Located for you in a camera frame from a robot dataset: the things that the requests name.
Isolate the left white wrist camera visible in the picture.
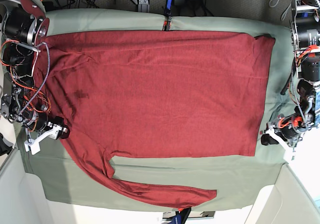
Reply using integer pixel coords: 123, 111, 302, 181
265, 128, 296, 163

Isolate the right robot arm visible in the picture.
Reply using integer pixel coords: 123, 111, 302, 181
0, 0, 70, 139

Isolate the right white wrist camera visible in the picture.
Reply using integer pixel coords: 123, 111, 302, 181
24, 124, 69, 155

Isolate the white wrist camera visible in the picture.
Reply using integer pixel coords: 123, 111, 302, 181
265, 128, 296, 163
24, 124, 69, 155

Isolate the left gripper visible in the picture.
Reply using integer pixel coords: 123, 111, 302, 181
260, 113, 312, 147

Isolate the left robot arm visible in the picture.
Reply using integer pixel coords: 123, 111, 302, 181
260, 0, 320, 148

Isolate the bottom blue orange clamp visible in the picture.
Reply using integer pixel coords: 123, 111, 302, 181
170, 208, 192, 224

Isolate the red T-shirt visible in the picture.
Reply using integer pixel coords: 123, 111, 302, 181
34, 30, 275, 209

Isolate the green table cloth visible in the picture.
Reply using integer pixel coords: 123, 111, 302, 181
17, 9, 293, 212

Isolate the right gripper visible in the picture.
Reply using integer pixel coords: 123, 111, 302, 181
22, 109, 71, 140

